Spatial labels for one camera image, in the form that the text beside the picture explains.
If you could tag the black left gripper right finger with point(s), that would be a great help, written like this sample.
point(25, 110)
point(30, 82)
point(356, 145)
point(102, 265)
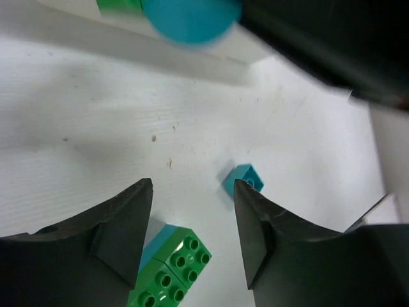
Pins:
point(289, 261)

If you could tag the white three-compartment tray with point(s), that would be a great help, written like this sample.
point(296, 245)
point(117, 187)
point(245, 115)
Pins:
point(31, 21)

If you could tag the small green lego brick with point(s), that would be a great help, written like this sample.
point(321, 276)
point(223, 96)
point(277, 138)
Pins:
point(120, 6)

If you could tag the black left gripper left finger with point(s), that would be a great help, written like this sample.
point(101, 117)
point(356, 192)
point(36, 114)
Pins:
point(90, 259)

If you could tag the green lego brick block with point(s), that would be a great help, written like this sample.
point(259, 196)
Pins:
point(170, 264)

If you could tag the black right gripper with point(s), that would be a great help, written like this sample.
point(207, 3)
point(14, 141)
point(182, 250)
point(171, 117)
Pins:
point(359, 46)

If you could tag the teal lego brick cluster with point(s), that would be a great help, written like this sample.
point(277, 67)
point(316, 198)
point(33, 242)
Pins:
point(192, 22)

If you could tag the small teal lego brick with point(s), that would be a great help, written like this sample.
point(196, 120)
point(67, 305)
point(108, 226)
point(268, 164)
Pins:
point(244, 172)

